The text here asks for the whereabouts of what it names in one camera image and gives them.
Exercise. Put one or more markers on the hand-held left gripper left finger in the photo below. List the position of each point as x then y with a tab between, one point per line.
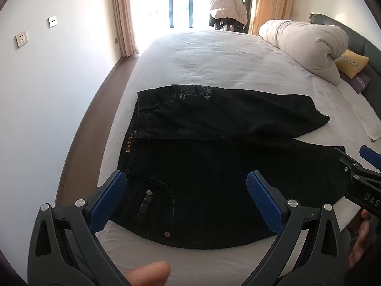
110	198

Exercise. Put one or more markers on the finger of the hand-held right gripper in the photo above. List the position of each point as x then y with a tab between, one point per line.
369	155
346	159

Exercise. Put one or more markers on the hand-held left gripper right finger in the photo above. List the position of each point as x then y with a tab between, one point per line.
263	198

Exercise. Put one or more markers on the black pants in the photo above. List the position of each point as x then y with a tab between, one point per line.
208	169

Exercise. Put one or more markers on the person's right hand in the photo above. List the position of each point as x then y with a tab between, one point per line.
361	238

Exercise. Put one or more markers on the person's left hand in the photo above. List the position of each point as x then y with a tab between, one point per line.
148	274

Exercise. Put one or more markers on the white flat pillow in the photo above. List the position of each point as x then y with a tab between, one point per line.
360	110

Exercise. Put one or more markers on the purple pillow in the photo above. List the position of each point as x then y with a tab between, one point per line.
358	82

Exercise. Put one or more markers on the yellow pillow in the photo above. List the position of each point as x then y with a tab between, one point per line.
352	62

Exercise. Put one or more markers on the dark grey padded headboard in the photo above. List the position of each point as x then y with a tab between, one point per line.
372	50

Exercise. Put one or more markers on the rolled beige duvet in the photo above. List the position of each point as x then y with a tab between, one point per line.
303	44

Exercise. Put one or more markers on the bed with white sheet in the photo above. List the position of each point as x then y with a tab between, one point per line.
208	59

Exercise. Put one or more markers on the beige curtain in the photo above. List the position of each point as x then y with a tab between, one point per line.
123	15
269	3

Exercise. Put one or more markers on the black chair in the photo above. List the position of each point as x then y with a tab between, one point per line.
226	24

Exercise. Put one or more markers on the white puffer jacket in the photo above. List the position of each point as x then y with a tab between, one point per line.
227	6

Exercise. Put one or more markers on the glass balcony door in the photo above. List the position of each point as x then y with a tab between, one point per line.
178	0

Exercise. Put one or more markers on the white wall socket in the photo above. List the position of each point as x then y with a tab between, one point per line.
22	39

